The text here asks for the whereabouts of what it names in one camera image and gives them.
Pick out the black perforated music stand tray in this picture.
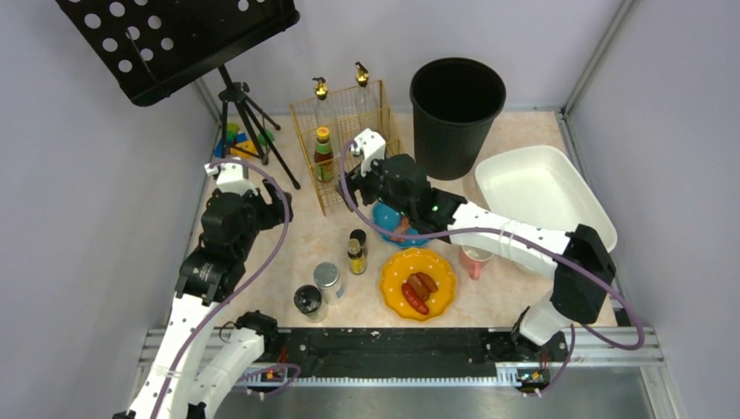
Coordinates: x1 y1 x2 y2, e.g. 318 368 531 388
57 0 300 106

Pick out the black tripod stand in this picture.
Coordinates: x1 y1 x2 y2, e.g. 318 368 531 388
217 65 301 190

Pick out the blue toy block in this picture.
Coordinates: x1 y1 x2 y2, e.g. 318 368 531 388
213 132 248 158

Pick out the black plastic trash bin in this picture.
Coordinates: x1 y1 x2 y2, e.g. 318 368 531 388
409 58 507 181

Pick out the yellow cap sauce bottle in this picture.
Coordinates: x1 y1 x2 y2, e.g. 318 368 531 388
313 126 333 183

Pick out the brown sausage middle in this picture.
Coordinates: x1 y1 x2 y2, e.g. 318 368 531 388
407 274 431 302

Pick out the clear bottle gold pump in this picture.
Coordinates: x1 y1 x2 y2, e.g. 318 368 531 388
312 77 340 136
353 61 384 134

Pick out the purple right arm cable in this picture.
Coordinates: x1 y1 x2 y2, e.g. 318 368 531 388
339 138 646 397

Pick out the yellow dotted plate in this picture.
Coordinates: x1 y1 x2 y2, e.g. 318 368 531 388
379 248 456 322

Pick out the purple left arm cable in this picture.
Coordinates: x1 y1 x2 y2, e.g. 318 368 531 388
147 161 302 419

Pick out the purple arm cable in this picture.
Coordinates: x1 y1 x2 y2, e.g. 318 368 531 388
339 138 646 397
147 161 302 419

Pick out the pink mug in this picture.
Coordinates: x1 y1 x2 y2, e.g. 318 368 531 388
458 245 494 280

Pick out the yellow toy block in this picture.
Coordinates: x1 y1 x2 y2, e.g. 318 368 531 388
230 141 259 159

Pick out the lime green toy block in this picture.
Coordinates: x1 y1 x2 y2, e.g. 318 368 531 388
225 122 239 144

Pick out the blue dotted plate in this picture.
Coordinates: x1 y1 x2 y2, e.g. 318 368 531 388
372 203 429 249

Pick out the brown sausage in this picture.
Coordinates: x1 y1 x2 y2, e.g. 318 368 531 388
407 274 431 302
415 271 438 293

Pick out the yellow wire rack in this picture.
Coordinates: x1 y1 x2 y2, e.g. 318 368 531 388
290 79 404 216

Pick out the black cap spice bottle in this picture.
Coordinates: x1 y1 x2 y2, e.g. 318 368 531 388
349 229 367 250

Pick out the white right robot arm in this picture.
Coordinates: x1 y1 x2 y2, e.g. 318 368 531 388
339 154 616 347

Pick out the small yellow spice bottle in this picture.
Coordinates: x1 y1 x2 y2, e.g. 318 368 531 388
347 238 367 275

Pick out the black lid grinder jar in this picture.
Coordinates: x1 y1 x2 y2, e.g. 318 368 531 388
293 285 328 323

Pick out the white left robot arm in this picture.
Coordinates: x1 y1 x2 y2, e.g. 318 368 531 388
116 176 292 418

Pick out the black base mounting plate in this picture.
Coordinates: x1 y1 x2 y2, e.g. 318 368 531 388
260 327 567 379

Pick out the red sausage front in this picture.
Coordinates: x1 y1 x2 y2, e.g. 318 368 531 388
401 283 429 315

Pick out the white plastic basin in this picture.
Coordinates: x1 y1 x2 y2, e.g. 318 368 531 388
475 145 618 252

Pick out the aluminium frame rail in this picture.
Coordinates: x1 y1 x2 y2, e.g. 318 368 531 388
135 326 666 388

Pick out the brown sausage rear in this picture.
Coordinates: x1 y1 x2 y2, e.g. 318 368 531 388
415 271 438 293

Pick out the silver lid shaker jar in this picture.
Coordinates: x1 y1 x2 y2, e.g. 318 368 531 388
313 262 346 305

